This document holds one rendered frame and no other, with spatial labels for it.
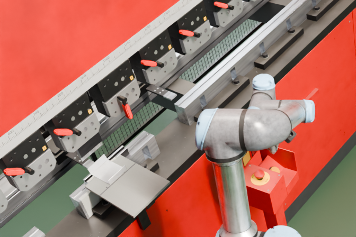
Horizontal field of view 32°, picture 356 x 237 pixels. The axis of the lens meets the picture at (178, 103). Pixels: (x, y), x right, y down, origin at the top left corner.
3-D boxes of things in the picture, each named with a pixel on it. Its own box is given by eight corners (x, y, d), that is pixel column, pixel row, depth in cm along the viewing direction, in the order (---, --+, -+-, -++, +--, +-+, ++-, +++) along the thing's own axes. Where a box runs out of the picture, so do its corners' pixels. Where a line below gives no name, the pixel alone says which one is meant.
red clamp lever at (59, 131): (58, 130, 196) (82, 130, 203) (51, 126, 198) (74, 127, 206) (56, 136, 196) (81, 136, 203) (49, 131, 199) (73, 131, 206)
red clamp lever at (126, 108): (131, 120, 218) (123, 99, 212) (123, 117, 221) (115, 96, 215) (134, 117, 219) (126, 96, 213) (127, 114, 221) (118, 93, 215)
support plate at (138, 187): (134, 218, 204) (133, 216, 204) (85, 188, 221) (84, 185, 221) (170, 183, 213) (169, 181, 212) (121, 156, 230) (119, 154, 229)
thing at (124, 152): (90, 188, 223) (88, 182, 222) (85, 184, 225) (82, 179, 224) (129, 153, 233) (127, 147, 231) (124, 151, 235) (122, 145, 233)
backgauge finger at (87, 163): (82, 180, 225) (78, 171, 222) (42, 155, 242) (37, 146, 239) (106, 160, 231) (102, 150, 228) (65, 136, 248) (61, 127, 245)
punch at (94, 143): (83, 162, 218) (74, 143, 212) (80, 160, 219) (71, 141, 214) (104, 145, 223) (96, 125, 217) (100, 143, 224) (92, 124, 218)
